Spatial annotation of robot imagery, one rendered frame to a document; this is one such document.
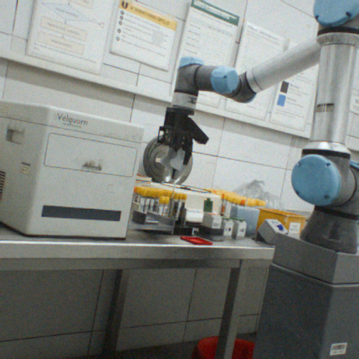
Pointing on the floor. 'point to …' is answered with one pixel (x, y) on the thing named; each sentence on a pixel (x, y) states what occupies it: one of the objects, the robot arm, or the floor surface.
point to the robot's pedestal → (307, 317)
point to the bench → (224, 253)
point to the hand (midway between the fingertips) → (176, 174)
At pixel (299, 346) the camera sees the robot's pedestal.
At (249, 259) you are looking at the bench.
